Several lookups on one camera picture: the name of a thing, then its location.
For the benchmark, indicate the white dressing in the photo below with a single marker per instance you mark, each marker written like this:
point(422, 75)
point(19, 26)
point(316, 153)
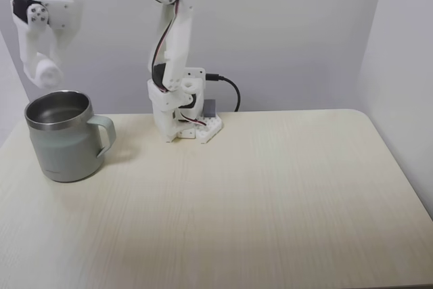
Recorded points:
point(50, 75)

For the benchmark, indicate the green steel mug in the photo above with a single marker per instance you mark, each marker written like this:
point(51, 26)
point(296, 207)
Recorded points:
point(64, 147)

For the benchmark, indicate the grey clamp block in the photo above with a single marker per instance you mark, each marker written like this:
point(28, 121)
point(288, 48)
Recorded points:
point(210, 108)

